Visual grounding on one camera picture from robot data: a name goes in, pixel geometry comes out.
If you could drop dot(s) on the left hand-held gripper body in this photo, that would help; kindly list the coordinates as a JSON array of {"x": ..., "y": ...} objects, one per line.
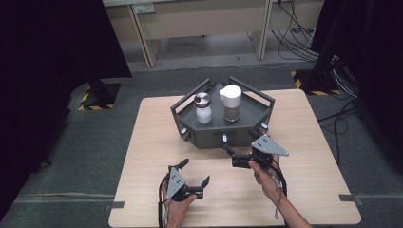
[{"x": 176, "y": 183}]

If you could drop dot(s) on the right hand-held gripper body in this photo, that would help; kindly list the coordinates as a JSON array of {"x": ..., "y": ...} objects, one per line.
[{"x": 269, "y": 146}]

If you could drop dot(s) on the dark grey corner shelf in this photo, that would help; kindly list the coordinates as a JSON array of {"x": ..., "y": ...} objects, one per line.
[{"x": 215, "y": 139}]

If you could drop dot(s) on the silver-lid glass shaker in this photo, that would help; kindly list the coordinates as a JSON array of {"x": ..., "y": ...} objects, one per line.
[{"x": 203, "y": 109}]

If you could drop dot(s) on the white-lid glass jar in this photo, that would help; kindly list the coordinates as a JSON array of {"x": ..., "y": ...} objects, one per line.
[{"x": 231, "y": 101}]

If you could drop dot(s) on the person's left hand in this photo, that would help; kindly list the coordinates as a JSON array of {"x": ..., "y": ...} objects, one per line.
[{"x": 178, "y": 210}]

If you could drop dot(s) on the person's right hand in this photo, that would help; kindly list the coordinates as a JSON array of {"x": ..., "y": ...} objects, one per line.
[{"x": 266, "y": 180}]

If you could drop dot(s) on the grey tape strip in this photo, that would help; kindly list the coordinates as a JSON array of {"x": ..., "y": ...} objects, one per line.
[
  {"x": 350, "y": 199},
  {"x": 114, "y": 205}
]

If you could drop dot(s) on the black stand striped base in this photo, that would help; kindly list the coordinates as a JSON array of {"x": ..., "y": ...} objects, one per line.
[
  {"x": 99, "y": 93},
  {"x": 316, "y": 84}
]

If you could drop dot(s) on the beige desk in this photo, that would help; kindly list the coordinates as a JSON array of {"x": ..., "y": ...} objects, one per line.
[{"x": 206, "y": 28}]

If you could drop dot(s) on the dark curtain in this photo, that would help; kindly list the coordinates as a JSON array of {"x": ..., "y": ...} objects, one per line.
[
  {"x": 47, "y": 63},
  {"x": 374, "y": 63}
]

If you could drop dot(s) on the white wall socket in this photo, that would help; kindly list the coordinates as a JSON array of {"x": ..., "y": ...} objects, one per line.
[{"x": 144, "y": 8}]

